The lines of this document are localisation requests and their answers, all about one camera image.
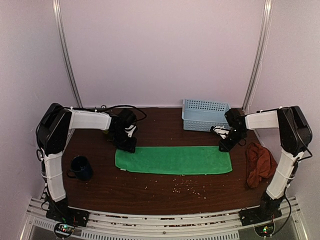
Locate brown towel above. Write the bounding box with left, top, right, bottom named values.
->
left=245, top=142, right=278, bottom=189

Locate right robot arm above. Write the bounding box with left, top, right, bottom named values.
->
left=210, top=105, right=313, bottom=221

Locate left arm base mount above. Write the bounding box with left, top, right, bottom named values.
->
left=45, top=208, right=90, bottom=227

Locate dark blue mug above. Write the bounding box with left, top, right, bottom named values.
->
left=66, top=155, right=93, bottom=181

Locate light blue plastic basket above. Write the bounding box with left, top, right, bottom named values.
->
left=181, top=99, right=231, bottom=132

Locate right aluminium frame post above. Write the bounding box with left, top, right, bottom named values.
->
left=242, top=0, right=274, bottom=113

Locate aluminium front rail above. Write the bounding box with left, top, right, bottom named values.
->
left=19, top=197, right=308, bottom=240

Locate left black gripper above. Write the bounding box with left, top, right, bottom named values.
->
left=110, top=128, right=137, bottom=153

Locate left aluminium frame post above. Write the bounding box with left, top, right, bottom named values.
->
left=52, top=0, right=83, bottom=108

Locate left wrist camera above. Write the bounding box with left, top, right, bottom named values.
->
left=124, top=124, right=137, bottom=138

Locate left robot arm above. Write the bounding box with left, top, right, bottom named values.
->
left=35, top=103, right=138, bottom=222

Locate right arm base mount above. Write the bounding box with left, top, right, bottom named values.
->
left=239, top=206, right=282, bottom=227

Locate green towel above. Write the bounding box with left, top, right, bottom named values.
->
left=114, top=146, right=233, bottom=175

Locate aluminium frame post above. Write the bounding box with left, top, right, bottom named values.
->
left=52, top=0, right=83, bottom=108
left=242, top=0, right=274, bottom=113

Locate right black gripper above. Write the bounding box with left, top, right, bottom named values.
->
left=219, top=128, right=247, bottom=152

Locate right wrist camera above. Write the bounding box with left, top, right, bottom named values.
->
left=210, top=126, right=230, bottom=139

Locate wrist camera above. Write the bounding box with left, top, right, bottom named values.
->
left=210, top=126, right=230, bottom=139
left=124, top=124, right=137, bottom=138

